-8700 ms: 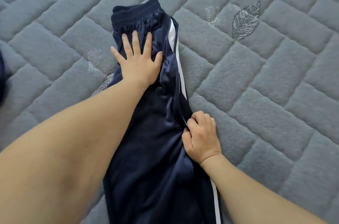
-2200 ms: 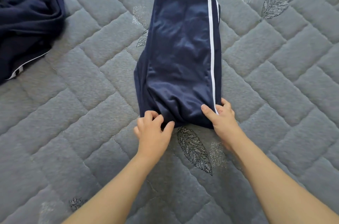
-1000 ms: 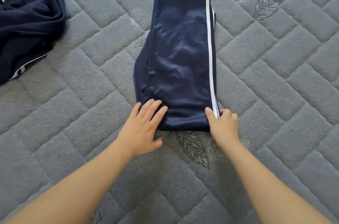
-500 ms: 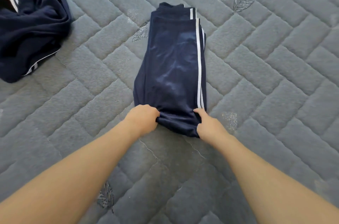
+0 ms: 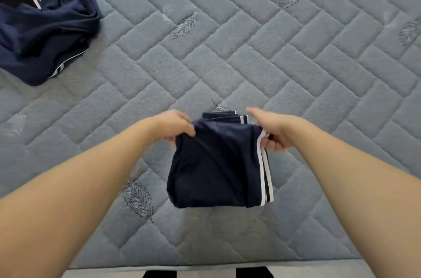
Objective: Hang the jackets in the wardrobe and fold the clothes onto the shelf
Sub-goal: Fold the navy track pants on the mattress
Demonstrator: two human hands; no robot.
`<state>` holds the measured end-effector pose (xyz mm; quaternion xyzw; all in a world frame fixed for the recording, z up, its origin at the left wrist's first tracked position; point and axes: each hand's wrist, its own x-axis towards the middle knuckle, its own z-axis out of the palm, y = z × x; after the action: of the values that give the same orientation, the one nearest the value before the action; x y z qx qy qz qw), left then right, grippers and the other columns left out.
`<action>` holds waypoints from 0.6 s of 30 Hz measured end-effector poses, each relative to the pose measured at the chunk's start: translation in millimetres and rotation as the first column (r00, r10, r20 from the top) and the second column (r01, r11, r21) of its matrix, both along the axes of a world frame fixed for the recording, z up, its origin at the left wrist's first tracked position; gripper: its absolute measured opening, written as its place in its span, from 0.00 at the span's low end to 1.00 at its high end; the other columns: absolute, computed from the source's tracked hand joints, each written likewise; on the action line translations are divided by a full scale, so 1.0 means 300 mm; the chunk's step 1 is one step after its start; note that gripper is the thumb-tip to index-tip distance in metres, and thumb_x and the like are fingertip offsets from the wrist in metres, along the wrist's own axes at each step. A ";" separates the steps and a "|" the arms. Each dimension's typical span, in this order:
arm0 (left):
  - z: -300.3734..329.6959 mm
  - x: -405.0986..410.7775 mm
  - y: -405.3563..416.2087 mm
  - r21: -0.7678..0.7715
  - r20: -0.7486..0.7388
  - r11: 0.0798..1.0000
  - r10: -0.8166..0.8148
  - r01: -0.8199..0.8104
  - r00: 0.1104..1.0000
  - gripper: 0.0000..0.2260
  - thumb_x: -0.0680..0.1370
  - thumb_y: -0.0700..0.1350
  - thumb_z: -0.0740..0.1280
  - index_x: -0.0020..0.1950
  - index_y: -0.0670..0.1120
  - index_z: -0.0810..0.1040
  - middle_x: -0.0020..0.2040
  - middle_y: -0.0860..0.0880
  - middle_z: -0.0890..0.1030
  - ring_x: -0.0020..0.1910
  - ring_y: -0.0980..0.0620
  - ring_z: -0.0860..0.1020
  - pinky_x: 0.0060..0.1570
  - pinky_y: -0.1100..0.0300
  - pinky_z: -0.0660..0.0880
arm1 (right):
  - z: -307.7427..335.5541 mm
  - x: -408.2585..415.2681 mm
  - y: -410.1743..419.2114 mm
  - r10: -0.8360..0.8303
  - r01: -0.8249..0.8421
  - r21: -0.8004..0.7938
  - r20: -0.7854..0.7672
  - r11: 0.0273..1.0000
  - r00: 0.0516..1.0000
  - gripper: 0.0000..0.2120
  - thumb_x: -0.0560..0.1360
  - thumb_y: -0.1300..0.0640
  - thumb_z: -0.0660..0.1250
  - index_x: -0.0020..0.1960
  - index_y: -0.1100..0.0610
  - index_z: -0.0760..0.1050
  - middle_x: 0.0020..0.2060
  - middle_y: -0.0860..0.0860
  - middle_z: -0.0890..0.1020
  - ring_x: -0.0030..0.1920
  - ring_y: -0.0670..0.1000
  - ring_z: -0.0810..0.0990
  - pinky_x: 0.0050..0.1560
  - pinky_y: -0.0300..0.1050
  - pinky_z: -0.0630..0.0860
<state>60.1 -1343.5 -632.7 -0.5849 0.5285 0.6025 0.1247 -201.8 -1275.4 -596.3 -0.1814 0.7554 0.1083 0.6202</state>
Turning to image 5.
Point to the person's right hand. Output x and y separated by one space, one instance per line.
276 130

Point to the person's left forearm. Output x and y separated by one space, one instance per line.
66 202

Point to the person's right forearm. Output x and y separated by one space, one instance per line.
368 189

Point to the shiny navy track pants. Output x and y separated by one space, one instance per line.
210 169

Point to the person's left hand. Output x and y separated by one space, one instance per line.
170 126

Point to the matte navy track pants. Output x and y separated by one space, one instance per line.
52 24

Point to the grey quilted mattress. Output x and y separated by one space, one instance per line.
263 38

